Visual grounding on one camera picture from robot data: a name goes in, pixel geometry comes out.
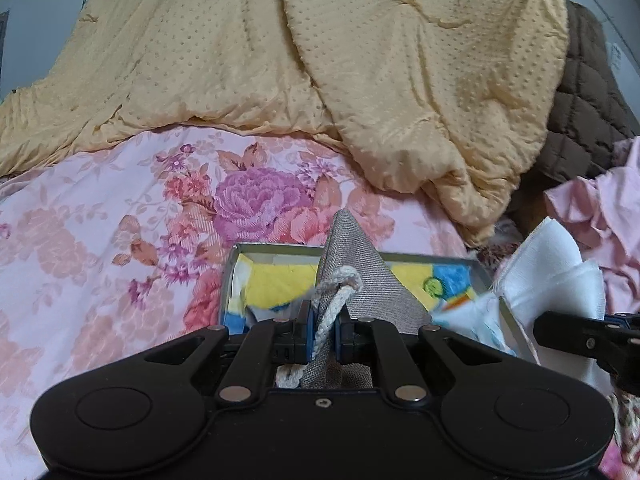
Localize frog print towel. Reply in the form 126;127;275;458
224;254;474;336

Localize pink floral bedsheet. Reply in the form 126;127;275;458
0;126;483;480

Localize brown quilted blanket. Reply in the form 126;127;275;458
509;0;640;227

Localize plain white cloth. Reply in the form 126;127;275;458
491;216;609;394

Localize grey drawstring bag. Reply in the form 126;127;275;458
274;209;434;392

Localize shallow grey box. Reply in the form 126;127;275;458
219;242;542;366

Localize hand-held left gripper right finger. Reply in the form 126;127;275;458
334;312;501;407

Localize pink garment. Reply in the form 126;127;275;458
542;136;640;314

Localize gold brocade patterned cloth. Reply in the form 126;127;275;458
477;216;527;262

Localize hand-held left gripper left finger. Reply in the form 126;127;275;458
144;301;317;407

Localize yellow quilt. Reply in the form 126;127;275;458
0;0;571;249

